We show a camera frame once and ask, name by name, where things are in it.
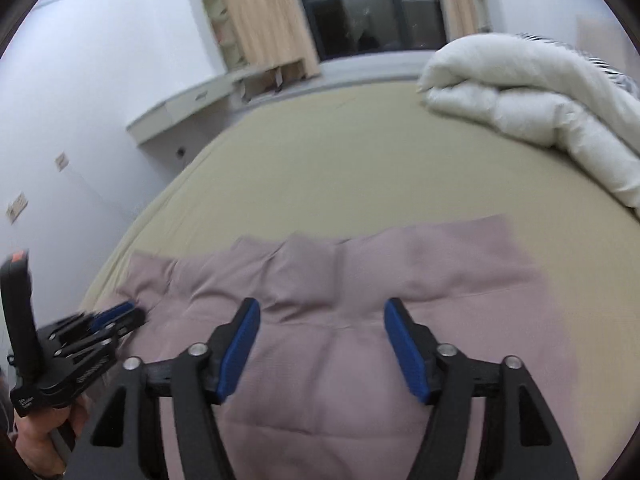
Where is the white wall desk with drawer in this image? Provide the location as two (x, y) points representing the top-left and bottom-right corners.
(126, 67), (251, 146)

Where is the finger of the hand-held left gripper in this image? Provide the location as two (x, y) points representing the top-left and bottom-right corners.
(56, 308), (147, 362)
(49, 301), (136, 342)

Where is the dark window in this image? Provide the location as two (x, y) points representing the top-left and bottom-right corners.
(287, 0), (448, 61)

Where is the white folded duvet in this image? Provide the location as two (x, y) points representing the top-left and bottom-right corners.
(417, 32), (640, 218)

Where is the bed with olive sheet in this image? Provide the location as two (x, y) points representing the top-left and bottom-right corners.
(80, 77), (640, 480)

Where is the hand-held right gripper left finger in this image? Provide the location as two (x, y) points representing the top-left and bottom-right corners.
(65, 298), (261, 480)

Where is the beige curtain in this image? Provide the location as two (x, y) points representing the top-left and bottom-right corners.
(220, 0), (321, 78)
(432, 0), (483, 41)

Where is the person's left hand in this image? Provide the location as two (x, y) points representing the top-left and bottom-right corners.
(10, 394), (92, 477)

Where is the mauve hooded puffer coat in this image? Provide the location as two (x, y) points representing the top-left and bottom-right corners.
(117, 214), (591, 480)

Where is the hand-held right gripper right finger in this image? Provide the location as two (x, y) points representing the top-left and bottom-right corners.
(384, 298), (581, 480)

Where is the small folding table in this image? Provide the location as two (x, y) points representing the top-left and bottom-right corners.
(235, 60), (311, 103)

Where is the zebra print pillow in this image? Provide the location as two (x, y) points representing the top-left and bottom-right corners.
(510, 32), (640, 93)

